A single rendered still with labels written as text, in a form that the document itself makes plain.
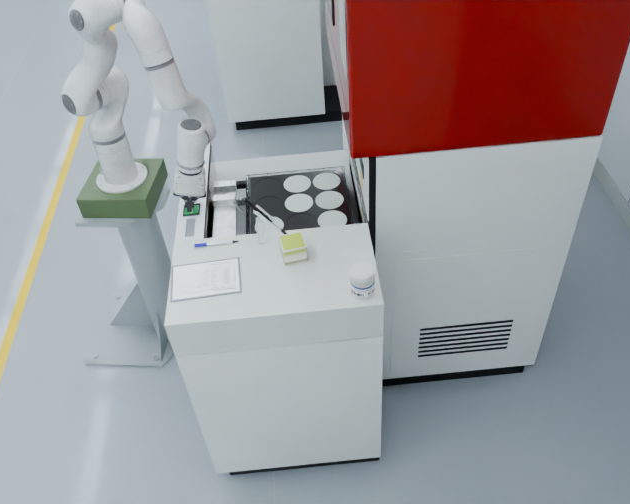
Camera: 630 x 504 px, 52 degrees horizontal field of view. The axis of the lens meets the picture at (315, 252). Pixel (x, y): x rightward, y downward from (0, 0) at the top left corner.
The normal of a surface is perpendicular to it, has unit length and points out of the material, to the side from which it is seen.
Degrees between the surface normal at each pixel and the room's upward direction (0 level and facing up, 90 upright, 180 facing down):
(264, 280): 0
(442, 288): 90
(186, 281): 0
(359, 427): 90
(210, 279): 0
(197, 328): 90
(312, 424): 90
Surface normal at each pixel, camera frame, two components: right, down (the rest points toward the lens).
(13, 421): -0.06, -0.71
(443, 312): 0.07, 0.69
